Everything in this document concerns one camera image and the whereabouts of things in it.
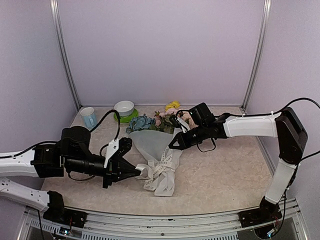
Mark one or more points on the yellow fake flower stem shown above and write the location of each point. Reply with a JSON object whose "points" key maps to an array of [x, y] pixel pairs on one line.
{"points": [[172, 105]]}

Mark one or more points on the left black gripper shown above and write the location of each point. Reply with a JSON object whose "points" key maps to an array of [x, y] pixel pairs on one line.
{"points": [[117, 170]]}

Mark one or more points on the right aluminium frame post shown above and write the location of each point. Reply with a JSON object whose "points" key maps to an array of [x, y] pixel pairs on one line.
{"points": [[258, 54]]}

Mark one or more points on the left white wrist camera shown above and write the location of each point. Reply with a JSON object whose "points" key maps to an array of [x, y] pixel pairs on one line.
{"points": [[116, 150]]}

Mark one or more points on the light blue mug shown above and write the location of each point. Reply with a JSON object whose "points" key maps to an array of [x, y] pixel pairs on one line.
{"points": [[89, 117]]}

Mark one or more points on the front aluminium rail base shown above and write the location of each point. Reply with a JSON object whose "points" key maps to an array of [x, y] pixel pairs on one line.
{"points": [[228, 225]]}

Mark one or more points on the pink fake flower bunch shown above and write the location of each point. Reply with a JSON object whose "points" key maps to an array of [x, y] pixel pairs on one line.
{"points": [[162, 122]]}

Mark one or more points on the cream printed ribbon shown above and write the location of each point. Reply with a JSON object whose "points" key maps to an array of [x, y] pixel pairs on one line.
{"points": [[159, 175]]}

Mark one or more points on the white ceramic bowl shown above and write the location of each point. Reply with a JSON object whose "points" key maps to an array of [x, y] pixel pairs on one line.
{"points": [[124, 108]]}

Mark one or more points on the aluminium frame post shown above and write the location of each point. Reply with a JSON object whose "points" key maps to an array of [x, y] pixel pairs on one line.
{"points": [[258, 54], [54, 6]]}

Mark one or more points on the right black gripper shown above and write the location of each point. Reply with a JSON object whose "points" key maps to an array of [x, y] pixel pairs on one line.
{"points": [[183, 143]]}

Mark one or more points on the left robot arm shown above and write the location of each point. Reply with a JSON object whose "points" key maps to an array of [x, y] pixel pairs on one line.
{"points": [[50, 159]]}

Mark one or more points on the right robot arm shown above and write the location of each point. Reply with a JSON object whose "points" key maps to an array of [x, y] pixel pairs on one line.
{"points": [[284, 125]]}

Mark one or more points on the left aluminium frame post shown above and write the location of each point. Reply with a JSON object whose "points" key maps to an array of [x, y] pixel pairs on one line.
{"points": [[54, 6]]}

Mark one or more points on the green plate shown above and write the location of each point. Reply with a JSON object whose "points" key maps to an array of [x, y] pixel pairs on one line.
{"points": [[127, 119]]}

